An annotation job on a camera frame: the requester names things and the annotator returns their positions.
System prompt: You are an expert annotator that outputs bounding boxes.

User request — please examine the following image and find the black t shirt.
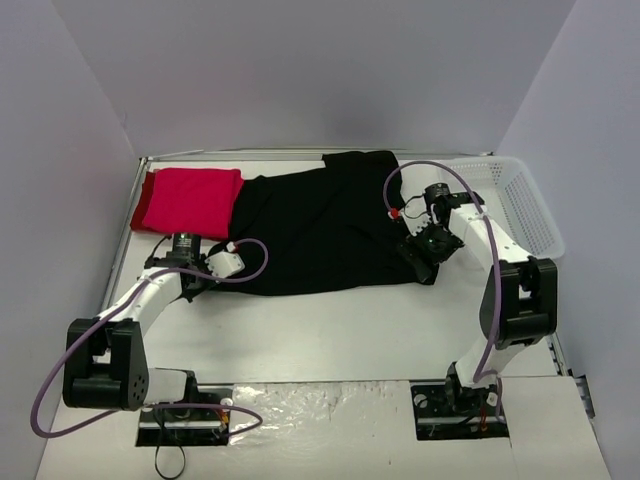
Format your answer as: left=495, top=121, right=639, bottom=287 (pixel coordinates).
left=219, top=151, right=438, bottom=296

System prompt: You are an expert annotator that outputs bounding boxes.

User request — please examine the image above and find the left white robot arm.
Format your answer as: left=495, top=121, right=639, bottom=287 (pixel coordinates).
left=63, top=233, right=208, bottom=411

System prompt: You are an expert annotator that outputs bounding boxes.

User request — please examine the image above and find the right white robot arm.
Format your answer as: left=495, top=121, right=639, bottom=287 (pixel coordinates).
left=389, top=183, right=558, bottom=413

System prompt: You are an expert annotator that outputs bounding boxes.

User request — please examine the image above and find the folded red t shirt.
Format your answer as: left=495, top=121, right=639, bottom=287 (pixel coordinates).
left=130, top=167, right=244, bottom=240

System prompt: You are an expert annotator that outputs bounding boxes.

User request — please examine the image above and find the white plastic basket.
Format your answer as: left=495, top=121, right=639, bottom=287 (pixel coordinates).
left=439, top=155, right=567, bottom=265

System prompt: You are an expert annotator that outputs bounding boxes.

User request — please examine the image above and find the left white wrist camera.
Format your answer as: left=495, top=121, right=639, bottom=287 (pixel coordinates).
left=204, top=242, right=245, bottom=279

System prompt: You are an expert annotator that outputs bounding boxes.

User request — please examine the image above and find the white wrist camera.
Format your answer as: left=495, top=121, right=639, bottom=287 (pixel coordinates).
left=389, top=195, right=431, bottom=236
left=204, top=242, right=245, bottom=279

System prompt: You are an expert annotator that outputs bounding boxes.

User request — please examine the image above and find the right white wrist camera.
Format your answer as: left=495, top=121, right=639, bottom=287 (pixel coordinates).
left=389, top=195, right=431, bottom=236

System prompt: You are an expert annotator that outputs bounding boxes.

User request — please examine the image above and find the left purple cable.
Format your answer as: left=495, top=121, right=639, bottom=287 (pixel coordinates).
left=30, top=238, right=270, bottom=440

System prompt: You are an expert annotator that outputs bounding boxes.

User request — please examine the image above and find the purple cable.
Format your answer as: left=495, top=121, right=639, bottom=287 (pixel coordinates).
left=30, top=238, right=270, bottom=440
left=382, top=159, right=504, bottom=419

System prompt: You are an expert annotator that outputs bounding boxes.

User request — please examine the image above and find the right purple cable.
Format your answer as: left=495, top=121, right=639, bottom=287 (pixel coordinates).
left=382, top=159, right=504, bottom=419

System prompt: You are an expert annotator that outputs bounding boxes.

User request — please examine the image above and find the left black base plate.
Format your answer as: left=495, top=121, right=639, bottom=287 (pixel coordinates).
left=135, top=380, right=233, bottom=448

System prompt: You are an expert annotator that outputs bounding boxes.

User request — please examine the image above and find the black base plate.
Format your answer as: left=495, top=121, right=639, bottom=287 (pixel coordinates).
left=135, top=380, right=233, bottom=448
left=410, top=381, right=509, bottom=441

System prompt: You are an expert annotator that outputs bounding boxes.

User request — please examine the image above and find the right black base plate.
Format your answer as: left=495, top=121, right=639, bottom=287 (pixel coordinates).
left=410, top=381, right=509, bottom=441

